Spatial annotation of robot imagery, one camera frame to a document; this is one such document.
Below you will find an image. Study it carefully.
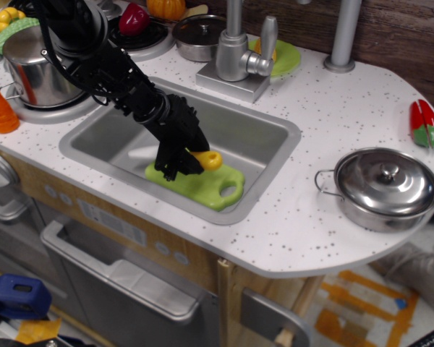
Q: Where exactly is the steel pan with lid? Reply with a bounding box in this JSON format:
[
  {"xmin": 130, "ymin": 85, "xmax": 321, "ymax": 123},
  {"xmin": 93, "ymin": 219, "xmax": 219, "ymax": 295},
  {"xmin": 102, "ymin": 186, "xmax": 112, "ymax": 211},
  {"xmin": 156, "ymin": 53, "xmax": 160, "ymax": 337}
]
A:
[{"xmin": 314, "ymin": 147, "xmax": 434, "ymax": 233}]

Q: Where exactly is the green plastic cutting board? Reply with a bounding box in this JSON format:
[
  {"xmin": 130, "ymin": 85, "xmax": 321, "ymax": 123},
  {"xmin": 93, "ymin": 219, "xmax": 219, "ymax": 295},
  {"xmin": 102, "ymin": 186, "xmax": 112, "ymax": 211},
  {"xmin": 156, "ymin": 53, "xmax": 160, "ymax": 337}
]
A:
[{"xmin": 145, "ymin": 163, "xmax": 245, "ymax": 211}]

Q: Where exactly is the yellow toy pepper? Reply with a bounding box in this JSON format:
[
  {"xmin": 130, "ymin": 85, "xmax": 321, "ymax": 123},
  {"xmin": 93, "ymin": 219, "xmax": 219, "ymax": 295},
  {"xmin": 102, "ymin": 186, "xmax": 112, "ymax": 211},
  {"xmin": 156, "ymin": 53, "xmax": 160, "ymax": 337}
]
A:
[{"xmin": 0, "ymin": 7, "xmax": 26, "ymax": 32}]

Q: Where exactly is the orange toy pumpkin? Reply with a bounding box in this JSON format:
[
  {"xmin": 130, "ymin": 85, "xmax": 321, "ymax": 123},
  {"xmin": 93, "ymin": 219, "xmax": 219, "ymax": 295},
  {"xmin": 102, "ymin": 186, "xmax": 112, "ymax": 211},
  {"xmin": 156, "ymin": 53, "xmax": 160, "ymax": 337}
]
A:
[{"xmin": 146, "ymin": 0, "xmax": 186, "ymax": 20}]

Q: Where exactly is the silver toy faucet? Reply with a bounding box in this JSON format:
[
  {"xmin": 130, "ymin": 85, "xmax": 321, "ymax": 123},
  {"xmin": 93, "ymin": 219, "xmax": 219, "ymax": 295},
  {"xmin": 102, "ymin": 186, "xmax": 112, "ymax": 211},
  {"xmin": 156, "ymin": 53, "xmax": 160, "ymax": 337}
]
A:
[{"xmin": 196, "ymin": 1, "xmax": 278, "ymax": 103}]

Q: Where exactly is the small steel pot with lid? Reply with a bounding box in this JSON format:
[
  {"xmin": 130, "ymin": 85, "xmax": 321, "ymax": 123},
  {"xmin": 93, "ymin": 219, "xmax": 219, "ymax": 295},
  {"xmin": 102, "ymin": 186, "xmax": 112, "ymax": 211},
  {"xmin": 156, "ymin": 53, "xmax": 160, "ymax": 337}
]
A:
[{"xmin": 172, "ymin": 14, "xmax": 226, "ymax": 62}]

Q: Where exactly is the grey oven door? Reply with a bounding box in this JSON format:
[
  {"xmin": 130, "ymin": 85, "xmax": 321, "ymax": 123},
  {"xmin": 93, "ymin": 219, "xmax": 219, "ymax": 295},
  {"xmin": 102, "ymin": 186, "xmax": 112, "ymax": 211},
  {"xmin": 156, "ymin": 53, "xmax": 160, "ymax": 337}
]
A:
[{"xmin": 0, "ymin": 156, "xmax": 69, "ymax": 302}]

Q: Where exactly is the black stove burner right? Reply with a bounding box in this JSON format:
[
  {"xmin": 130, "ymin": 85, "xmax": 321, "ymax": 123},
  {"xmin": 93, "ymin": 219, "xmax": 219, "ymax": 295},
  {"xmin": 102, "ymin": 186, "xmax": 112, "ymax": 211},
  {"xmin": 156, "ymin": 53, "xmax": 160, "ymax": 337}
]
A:
[{"xmin": 108, "ymin": 17, "xmax": 175, "ymax": 62}]

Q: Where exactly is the blue clamp tool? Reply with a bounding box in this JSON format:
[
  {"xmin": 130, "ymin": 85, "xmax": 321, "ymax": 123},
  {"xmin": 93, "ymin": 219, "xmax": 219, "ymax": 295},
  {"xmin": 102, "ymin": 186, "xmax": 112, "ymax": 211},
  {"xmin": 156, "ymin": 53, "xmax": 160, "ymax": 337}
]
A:
[{"xmin": 0, "ymin": 274, "xmax": 52, "ymax": 320}]

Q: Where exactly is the grey support pole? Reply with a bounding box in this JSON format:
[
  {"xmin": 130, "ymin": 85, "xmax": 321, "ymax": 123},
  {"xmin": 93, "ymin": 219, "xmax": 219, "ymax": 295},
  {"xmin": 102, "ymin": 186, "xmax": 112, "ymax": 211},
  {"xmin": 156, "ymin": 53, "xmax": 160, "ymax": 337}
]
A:
[{"xmin": 324, "ymin": 0, "xmax": 362, "ymax": 74}]

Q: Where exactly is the front stove burner ring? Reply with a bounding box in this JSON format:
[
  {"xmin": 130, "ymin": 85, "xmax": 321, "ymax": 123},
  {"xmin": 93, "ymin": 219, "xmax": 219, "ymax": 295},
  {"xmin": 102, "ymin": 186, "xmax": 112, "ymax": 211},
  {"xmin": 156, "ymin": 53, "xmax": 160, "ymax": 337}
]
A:
[{"xmin": 5, "ymin": 82, "xmax": 102, "ymax": 125}]

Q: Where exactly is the yellow toy corn piece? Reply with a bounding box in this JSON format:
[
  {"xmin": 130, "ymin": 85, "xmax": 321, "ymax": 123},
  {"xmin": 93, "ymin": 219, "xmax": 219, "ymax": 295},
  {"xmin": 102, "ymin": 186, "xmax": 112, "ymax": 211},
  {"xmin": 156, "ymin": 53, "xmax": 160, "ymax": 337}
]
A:
[{"xmin": 253, "ymin": 38, "xmax": 278, "ymax": 62}]

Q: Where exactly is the white sneaker shoe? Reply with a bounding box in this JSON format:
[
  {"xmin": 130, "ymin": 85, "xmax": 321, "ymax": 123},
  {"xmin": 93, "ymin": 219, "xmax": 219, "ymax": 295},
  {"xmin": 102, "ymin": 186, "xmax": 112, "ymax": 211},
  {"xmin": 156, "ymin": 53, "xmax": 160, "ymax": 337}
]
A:
[{"xmin": 370, "ymin": 243, "xmax": 434, "ymax": 310}]

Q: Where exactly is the red green toy chili pepper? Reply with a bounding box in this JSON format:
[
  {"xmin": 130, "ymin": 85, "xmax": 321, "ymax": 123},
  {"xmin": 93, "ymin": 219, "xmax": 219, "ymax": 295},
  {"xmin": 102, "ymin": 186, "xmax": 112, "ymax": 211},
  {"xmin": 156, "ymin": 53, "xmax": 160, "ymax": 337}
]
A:
[{"xmin": 409, "ymin": 99, "xmax": 434, "ymax": 148}]

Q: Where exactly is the red toy bell pepper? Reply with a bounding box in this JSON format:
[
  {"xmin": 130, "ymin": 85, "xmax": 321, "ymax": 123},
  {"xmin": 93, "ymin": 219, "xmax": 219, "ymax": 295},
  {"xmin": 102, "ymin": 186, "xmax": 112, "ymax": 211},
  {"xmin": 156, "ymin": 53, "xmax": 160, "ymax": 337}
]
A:
[{"xmin": 119, "ymin": 3, "xmax": 151, "ymax": 37}]

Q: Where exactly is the grey toy sink basin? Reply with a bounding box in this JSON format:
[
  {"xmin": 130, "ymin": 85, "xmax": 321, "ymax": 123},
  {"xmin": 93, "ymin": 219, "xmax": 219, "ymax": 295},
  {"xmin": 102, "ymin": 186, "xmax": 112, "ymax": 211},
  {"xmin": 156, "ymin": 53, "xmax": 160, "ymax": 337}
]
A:
[{"xmin": 59, "ymin": 77, "xmax": 301, "ymax": 225}]

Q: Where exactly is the green plastic plate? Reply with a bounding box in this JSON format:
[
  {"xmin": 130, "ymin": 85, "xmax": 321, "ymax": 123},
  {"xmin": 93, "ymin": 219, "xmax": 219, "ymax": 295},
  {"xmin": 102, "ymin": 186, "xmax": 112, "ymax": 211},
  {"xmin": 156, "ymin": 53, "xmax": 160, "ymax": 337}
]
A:
[{"xmin": 248, "ymin": 38, "xmax": 302, "ymax": 79}]

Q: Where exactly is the grey stove knob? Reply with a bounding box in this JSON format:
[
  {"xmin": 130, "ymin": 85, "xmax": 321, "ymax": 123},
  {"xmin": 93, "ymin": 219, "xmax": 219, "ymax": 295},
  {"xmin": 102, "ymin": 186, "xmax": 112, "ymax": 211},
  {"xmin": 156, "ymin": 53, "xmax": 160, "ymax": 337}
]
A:
[{"xmin": 95, "ymin": 0, "xmax": 122, "ymax": 20}]

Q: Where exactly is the tall steel pot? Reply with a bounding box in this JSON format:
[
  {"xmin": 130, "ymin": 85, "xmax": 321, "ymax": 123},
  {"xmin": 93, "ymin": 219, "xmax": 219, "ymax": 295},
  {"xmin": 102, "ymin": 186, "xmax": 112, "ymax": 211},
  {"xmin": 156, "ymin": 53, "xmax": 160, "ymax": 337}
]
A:
[{"xmin": 2, "ymin": 26, "xmax": 84, "ymax": 108}]

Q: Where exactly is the orange toy carrot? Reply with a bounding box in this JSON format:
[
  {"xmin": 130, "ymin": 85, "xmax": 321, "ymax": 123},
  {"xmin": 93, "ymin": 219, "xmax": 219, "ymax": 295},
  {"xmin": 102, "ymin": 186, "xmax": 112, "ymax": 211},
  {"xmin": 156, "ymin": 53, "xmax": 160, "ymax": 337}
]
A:
[{"xmin": 0, "ymin": 93, "xmax": 20, "ymax": 134}]

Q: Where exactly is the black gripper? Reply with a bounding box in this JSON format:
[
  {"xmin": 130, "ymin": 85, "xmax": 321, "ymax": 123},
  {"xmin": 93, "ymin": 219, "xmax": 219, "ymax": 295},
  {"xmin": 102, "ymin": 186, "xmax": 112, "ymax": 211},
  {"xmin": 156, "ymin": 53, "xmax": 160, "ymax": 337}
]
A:
[{"xmin": 140, "ymin": 93, "xmax": 210, "ymax": 181}]

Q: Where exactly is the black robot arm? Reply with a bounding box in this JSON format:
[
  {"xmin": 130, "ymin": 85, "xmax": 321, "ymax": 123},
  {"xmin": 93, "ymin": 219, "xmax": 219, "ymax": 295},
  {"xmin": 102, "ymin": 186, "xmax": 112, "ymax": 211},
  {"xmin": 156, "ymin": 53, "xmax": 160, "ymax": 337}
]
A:
[{"xmin": 32, "ymin": 1, "xmax": 210, "ymax": 181}]

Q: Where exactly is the grey dishwasher door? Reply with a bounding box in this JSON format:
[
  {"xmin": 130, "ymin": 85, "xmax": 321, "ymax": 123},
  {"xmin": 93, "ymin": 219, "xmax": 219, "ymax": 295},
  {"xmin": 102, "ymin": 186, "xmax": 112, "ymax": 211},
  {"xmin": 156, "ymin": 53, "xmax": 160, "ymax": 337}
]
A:
[{"xmin": 41, "ymin": 221, "xmax": 219, "ymax": 346}]

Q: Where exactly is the green toy lettuce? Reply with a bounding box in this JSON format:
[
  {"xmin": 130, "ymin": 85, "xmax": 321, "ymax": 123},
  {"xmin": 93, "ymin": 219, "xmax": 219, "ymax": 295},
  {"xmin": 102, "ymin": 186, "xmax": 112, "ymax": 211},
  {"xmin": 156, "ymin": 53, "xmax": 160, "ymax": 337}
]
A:
[{"xmin": 0, "ymin": 17, "xmax": 40, "ymax": 55}]

